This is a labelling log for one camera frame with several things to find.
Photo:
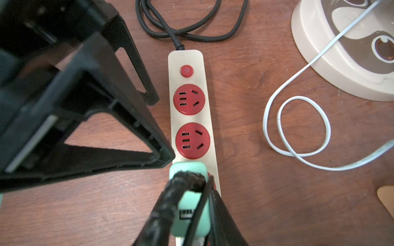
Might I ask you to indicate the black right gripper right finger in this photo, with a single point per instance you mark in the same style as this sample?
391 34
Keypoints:
224 231

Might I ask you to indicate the beige power strip red sockets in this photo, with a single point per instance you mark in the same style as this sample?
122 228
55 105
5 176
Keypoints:
190 116

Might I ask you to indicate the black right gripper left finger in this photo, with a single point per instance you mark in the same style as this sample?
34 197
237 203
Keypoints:
158 225

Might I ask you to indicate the green plug adapter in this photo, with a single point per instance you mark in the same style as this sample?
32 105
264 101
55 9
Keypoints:
189 202

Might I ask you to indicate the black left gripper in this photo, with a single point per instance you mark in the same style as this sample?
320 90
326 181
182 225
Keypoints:
61 63

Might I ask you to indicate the large beige desk fan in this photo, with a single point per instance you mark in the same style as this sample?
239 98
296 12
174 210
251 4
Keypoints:
349 43

